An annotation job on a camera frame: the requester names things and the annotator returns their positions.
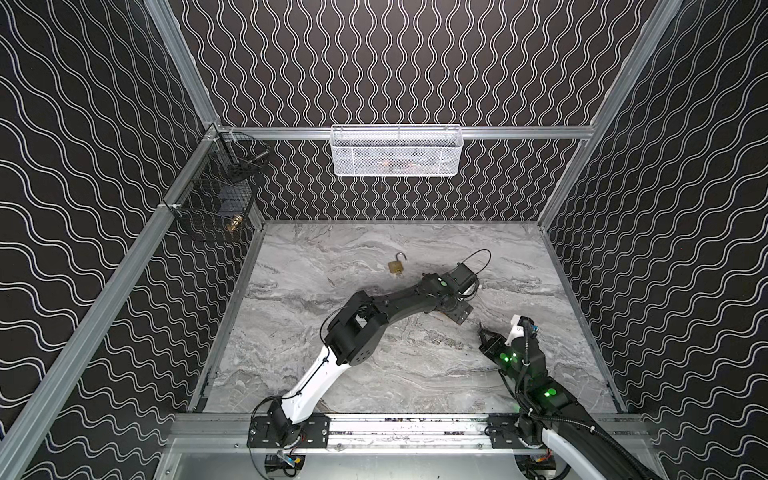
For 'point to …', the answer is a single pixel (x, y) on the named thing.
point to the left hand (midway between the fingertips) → (469, 311)
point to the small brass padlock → (396, 266)
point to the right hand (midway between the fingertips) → (482, 332)
